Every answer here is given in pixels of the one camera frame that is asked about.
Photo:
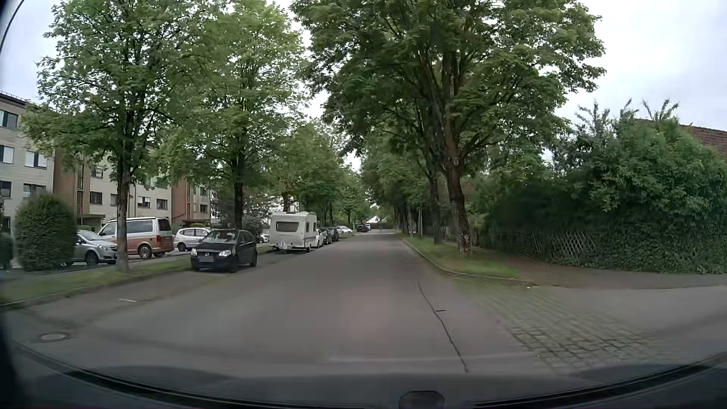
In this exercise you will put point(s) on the white building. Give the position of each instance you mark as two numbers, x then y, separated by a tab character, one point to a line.
375	219

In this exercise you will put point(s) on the row of parked cars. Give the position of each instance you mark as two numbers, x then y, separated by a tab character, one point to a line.
329	233

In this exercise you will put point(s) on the white caravan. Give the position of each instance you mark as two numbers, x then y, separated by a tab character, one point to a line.
292	230

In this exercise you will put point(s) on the grey asphalt road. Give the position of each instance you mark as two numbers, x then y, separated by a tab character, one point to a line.
346	307

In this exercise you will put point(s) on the grass verge with kerb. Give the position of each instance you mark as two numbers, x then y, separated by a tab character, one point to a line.
85	281
454	258

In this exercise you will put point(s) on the row of trees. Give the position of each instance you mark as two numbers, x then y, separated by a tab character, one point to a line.
448	113
170	113

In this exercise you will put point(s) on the black small car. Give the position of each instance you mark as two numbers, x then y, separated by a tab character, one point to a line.
223	250

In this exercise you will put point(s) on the white car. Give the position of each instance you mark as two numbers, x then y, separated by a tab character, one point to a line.
191	238

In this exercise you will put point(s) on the car's own bonnet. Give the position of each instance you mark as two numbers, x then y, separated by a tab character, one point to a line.
363	392

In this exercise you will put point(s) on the wooden lattice fence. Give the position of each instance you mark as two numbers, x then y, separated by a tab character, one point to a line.
568	245

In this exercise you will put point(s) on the brown and silver van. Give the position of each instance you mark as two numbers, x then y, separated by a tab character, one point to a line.
142	236

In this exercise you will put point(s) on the cobbled side road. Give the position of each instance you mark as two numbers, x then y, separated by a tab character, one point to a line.
573	329

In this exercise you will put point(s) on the silver car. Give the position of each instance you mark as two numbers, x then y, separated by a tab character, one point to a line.
94	249

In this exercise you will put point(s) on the tall green hedge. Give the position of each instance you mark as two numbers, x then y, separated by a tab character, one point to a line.
642	199

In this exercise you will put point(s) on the rounded trimmed bush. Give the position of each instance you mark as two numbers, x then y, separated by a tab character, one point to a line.
44	233

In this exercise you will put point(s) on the beige and brick apartment building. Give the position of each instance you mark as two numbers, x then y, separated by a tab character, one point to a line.
34	170

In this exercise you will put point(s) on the red tiled roof building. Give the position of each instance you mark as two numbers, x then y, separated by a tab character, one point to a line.
710	138

